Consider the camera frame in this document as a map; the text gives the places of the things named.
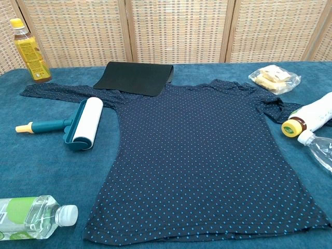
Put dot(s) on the yellow tea bottle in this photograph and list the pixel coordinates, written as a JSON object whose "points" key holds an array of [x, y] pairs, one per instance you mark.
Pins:
{"points": [[31, 57]]}

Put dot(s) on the clear bag of biscuits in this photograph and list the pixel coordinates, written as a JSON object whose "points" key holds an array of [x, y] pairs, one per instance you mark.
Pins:
{"points": [[272, 76]]}

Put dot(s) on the clear bottle dark green label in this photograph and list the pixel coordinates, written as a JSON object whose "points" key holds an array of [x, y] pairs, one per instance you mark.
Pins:
{"points": [[319, 150]]}

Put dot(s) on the white bottle yellow cap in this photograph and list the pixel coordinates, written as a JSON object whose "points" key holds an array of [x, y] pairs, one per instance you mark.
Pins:
{"points": [[316, 111]]}

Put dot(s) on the black folded cloth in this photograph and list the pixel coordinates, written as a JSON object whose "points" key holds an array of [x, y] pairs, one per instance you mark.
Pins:
{"points": [[132, 77]]}

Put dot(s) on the woven wooden folding screen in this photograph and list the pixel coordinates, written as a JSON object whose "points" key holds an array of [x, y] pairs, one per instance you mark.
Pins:
{"points": [[181, 31]]}

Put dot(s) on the clear bottle light green label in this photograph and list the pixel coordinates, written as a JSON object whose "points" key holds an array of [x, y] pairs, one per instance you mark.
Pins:
{"points": [[31, 218]]}

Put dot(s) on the teal table cover cloth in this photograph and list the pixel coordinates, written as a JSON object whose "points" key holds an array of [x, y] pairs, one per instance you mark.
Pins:
{"points": [[39, 168]]}

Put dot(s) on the teal white lint roller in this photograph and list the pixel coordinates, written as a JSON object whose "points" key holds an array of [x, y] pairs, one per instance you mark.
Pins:
{"points": [[85, 119]]}

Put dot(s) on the dark blue polka-dot shirt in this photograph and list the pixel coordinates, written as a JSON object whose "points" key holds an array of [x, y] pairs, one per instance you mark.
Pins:
{"points": [[194, 155]]}

